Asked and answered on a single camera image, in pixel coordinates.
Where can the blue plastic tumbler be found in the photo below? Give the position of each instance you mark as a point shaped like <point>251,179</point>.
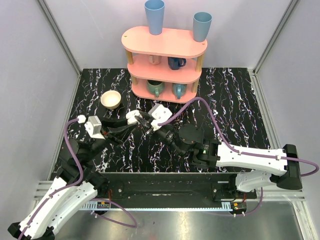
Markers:
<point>201,26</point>
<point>154,10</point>

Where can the white earbud case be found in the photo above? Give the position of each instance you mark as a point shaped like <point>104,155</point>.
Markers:
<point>131,116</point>

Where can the pink three-tier wooden shelf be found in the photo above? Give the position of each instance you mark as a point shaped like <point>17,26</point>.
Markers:
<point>178,43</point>

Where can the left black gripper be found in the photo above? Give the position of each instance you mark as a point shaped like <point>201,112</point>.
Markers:
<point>105,129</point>

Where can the dark blue mug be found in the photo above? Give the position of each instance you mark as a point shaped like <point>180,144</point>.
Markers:
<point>176,63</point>

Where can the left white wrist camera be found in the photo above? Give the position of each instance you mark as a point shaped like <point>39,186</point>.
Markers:
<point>92,124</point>

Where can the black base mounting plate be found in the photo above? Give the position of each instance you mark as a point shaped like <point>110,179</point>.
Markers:
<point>211,177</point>

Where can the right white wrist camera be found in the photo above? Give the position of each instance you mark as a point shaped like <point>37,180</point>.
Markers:
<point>160,114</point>

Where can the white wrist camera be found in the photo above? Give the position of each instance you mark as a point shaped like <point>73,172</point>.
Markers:
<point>92,124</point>
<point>160,114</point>

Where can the green glazed mug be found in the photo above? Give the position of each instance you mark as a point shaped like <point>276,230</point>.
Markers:
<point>155,87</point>

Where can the left blue plastic tumbler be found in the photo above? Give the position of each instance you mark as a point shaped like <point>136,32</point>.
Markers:
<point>154,10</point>

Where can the light blue butterfly mug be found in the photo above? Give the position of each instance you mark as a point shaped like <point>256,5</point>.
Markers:
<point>179,90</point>

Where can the pink mug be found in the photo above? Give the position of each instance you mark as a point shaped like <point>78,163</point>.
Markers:
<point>155,59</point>

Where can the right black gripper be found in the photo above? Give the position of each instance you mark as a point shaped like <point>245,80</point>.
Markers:
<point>146,123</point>

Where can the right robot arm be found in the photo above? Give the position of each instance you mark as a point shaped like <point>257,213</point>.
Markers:
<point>268,167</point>

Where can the cream ceramic bowl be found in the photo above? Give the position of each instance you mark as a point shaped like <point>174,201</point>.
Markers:
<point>111,99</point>

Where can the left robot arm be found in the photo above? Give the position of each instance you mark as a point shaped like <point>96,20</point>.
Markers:
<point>77,181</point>

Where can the right blue plastic tumbler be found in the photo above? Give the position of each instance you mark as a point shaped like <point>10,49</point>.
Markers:
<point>201,26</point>

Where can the aluminium rail frame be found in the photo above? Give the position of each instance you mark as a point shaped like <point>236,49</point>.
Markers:
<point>196,196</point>

